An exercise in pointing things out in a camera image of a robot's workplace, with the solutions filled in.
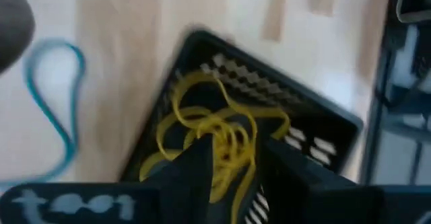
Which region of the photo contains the black slotted plastic bin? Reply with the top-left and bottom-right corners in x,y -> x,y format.
119,28 -> 364,224

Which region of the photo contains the long blue rubber band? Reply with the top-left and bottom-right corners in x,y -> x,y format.
0,38 -> 87,191

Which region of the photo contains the yellow rubber band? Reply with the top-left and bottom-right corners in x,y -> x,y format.
201,116 -> 259,224
139,111 -> 203,182
170,71 -> 291,141

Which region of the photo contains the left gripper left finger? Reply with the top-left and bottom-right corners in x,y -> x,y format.
144,133 -> 215,224

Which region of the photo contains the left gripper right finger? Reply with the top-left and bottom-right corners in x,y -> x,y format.
259,139 -> 358,224

